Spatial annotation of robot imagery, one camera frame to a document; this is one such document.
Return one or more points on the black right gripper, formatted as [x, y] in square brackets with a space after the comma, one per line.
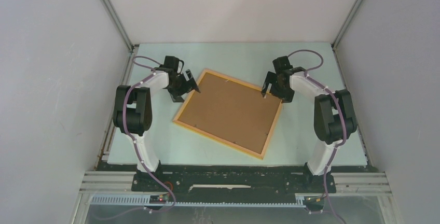
[287, 96]

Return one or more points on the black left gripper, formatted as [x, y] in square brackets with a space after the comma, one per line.
[177, 95]

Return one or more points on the brown cardboard backing board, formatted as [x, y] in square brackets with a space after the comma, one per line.
[230, 112]

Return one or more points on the orange wooden picture frame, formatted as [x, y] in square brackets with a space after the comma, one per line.
[178, 119]

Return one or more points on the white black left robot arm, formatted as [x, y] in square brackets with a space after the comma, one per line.
[133, 110]

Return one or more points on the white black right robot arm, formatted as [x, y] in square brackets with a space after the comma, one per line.
[334, 117]

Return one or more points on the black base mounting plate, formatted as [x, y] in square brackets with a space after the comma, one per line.
[234, 184]

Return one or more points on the grey slotted cable duct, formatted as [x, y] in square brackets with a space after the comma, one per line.
[144, 200]

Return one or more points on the right aluminium corner post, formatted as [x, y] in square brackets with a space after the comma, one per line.
[346, 24]

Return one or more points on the aluminium corner post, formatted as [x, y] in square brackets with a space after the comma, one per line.
[114, 17]
[346, 24]

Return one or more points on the aluminium front rail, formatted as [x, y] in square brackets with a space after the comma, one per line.
[353, 184]

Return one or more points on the left aluminium corner post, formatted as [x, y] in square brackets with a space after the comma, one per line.
[114, 17]

